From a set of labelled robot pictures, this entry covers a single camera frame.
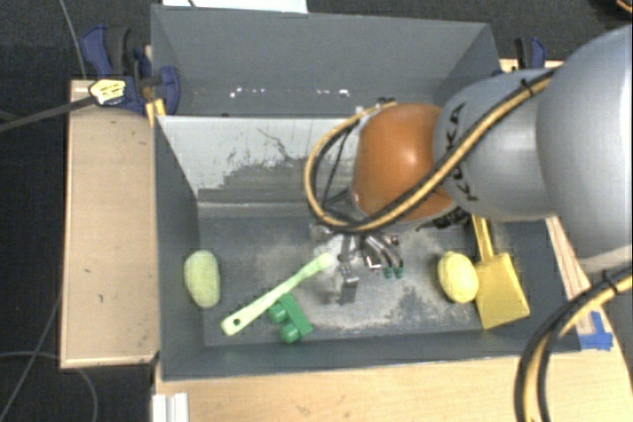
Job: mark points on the black cylinder on white bracket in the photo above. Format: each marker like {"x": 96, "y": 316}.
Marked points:
{"x": 451, "y": 218}

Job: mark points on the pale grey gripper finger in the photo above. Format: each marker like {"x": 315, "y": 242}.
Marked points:
{"x": 344, "y": 257}
{"x": 349, "y": 289}

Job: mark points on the pale green toothbrush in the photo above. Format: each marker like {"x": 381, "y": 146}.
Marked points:
{"x": 277, "y": 294}

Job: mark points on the pale green oval fruit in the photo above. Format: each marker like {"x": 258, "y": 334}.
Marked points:
{"x": 202, "y": 279}

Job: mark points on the pale wood flat board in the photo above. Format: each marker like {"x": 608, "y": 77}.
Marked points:
{"x": 109, "y": 232}

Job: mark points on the grey metal bin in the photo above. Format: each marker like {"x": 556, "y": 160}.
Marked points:
{"x": 237, "y": 59}

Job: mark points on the yellow toy shovel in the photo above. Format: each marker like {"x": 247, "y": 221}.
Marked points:
{"x": 499, "y": 294}

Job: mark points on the green toy brick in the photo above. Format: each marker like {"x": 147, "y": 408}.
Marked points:
{"x": 292, "y": 320}

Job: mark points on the yellow lemon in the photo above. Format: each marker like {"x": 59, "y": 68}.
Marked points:
{"x": 458, "y": 278}

